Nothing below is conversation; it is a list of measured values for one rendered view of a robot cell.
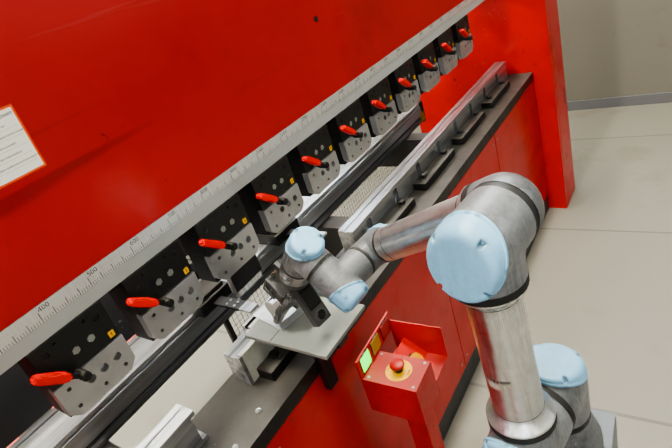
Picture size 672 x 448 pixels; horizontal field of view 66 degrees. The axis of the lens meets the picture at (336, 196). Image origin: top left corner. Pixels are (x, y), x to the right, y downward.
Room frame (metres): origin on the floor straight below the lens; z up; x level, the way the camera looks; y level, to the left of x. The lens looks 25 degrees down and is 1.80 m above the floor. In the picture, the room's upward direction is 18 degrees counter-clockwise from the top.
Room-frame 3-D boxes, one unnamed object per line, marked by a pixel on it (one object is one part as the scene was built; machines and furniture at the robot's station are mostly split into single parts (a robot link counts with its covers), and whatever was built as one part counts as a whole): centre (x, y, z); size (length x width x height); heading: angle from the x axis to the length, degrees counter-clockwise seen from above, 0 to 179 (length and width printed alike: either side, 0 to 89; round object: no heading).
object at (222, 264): (1.13, 0.30, 1.26); 0.15 x 0.09 x 0.17; 139
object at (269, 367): (1.15, 0.22, 0.89); 0.30 x 0.05 x 0.03; 139
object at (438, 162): (1.88, -0.41, 0.89); 0.30 x 0.05 x 0.03; 139
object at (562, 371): (0.70, -0.29, 0.94); 0.13 x 0.12 x 0.14; 132
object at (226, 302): (1.26, 0.40, 1.01); 0.26 x 0.12 x 0.05; 49
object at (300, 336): (1.06, 0.17, 1.00); 0.26 x 0.18 x 0.01; 49
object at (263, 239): (1.52, 0.17, 1.01); 0.26 x 0.12 x 0.05; 49
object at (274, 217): (1.28, 0.17, 1.26); 0.15 x 0.09 x 0.17; 139
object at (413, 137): (2.42, -0.31, 0.81); 0.64 x 0.08 x 0.14; 49
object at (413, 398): (1.06, -0.03, 0.75); 0.20 x 0.16 x 0.18; 142
